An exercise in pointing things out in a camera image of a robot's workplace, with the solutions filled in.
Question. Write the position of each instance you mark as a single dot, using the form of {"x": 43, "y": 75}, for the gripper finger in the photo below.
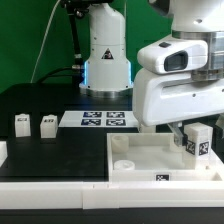
{"x": 220, "y": 121}
{"x": 179, "y": 137}

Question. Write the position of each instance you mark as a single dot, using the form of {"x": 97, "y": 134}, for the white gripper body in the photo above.
{"x": 163, "y": 99}

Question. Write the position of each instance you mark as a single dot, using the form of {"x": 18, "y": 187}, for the white square tabletop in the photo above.
{"x": 140, "y": 157}

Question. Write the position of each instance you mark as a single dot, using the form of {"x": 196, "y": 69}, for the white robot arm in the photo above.
{"x": 107, "y": 71}

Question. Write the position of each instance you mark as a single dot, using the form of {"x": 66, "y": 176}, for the white marker sheet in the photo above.
{"x": 113, "y": 119}

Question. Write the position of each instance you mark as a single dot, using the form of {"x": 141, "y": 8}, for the white left fence piece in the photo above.
{"x": 3, "y": 152}

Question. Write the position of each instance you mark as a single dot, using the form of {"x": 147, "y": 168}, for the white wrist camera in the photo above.
{"x": 172, "y": 55}

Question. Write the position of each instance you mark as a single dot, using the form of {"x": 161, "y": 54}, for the white front fence rail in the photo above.
{"x": 71, "y": 195}

